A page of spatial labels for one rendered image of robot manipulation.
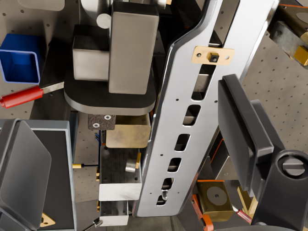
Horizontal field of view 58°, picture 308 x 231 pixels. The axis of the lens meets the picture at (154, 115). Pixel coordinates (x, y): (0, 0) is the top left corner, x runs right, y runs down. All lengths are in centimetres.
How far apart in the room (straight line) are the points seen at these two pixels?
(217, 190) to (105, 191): 48
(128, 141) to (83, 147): 63
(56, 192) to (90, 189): 89
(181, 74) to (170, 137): 20
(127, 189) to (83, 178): 72
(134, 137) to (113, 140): 4
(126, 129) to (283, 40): 35
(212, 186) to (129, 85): 75
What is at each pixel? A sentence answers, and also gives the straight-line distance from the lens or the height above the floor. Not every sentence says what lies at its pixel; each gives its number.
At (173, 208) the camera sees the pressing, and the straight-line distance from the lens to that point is 106.
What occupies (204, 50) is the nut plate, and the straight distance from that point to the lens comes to 57.
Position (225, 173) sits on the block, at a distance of 86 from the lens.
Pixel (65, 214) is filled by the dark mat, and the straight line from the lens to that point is 69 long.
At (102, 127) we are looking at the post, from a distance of 53.
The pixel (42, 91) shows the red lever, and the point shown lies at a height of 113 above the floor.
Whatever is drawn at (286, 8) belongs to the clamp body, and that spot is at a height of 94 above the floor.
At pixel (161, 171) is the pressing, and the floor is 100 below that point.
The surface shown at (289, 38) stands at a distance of 59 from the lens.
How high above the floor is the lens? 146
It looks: 45 degrees down
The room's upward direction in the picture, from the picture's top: 171 degrees clockwise
